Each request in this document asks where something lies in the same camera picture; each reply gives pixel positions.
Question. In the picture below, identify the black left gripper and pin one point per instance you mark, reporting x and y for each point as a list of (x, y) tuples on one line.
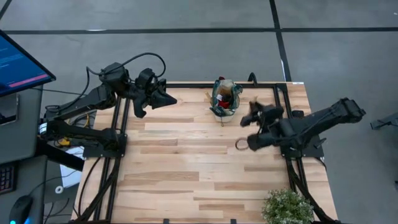
[(141, 99)]

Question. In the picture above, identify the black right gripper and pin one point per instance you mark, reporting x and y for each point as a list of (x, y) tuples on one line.
[(272, 113)]

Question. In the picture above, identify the cream green gardening bag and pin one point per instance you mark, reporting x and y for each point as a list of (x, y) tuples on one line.
[(225, 117)]

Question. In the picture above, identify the red black garden glove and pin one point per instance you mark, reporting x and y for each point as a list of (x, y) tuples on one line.
[(224, 104)]

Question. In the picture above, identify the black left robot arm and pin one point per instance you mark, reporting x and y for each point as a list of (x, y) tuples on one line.
[(90, 99)]

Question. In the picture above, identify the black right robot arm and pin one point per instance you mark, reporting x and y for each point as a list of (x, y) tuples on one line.
[(311, 124)]

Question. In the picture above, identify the artificial green plant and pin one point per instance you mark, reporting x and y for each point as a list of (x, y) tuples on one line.
[(287, 208)]

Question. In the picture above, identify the white paper sheet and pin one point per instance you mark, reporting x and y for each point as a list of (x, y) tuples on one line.
[(70, 174)]

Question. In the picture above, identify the black floor stand foot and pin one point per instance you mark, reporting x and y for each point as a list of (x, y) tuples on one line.
[(384, 121)]

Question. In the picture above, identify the white tape roll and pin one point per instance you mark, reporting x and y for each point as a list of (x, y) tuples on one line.
[(59, 189)]

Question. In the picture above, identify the grey side desk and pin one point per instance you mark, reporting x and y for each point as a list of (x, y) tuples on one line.
[(21, 140)]

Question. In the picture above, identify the monitor with blue screen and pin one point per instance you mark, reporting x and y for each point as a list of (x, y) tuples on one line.
[(18, 65)]

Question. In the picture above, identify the black keyboard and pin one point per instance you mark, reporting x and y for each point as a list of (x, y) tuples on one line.
[(7, 179)]

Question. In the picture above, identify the black computer mouse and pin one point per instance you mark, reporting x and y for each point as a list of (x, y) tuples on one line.
[(20, 210)]

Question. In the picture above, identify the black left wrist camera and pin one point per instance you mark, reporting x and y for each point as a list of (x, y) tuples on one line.
[(145, 77)]

